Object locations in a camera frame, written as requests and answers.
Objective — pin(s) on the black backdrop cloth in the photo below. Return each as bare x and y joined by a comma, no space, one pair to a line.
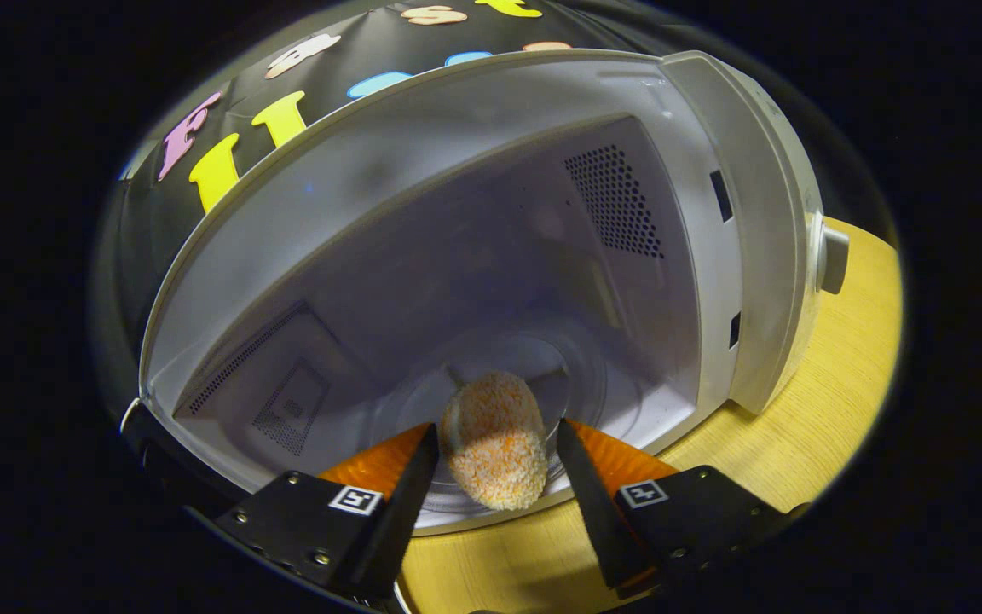
141,222

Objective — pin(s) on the breaded croquette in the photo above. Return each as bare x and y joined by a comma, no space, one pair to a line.
495,443

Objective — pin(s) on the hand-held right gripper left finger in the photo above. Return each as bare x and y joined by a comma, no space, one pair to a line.
401,520

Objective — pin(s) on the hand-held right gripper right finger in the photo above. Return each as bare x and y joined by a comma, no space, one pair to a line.
597,512

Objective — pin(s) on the white microwave oven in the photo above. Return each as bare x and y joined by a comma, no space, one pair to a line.
457,213

